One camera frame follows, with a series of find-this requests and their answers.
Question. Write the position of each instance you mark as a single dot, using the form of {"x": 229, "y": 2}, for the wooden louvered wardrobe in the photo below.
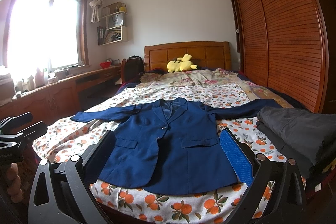
{"x": 289, "y": 46}

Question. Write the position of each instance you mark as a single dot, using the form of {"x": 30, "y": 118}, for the folded dark grey clothes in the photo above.
{"x": 307, "y": 137}

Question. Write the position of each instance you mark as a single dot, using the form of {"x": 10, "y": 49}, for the tied white curtain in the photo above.
{"x": 95, "y": 6}

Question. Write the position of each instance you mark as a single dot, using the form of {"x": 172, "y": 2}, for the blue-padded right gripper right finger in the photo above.
{"x": 287, "y": 203}

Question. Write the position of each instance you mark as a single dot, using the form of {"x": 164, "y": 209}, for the white wall shelf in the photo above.
{"x": 112, "y": 27}

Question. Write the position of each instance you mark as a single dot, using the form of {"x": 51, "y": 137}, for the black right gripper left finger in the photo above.
{"x": 60, "y": 191}

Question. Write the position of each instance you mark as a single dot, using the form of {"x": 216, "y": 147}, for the floral quilt at headboard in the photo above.
{"x": 206, "y": 77}

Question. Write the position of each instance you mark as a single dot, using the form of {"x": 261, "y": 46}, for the navy blue suit jacket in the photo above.
{"x": 170, "y": 147}

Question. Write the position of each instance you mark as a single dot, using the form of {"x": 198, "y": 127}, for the pink bottle on desk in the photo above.
{"x": 39, "y": 79}

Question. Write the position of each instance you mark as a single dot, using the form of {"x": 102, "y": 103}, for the yellow Pikachu plush toy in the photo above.
{"x": 182, "y": 64}

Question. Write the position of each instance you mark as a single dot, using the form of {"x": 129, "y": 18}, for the orange-print white bed sheet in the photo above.
{"x": 66, "y": 137}

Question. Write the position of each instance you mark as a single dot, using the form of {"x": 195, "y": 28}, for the wooden desk cabinet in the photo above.
{"x": 64, "y": 98}

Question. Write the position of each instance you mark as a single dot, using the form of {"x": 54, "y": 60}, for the person's left hand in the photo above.
{"x": 14, "y": 187}

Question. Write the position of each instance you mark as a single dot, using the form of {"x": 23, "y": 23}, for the red bowl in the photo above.
{"x": 105, "y": 64}

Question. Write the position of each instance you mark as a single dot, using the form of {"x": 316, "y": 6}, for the wooden chair with black bag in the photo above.
{"x": 131, "y": 67}

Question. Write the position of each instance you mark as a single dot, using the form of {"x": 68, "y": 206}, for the window with wooden frame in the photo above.
{"x": 45, "y": 34}

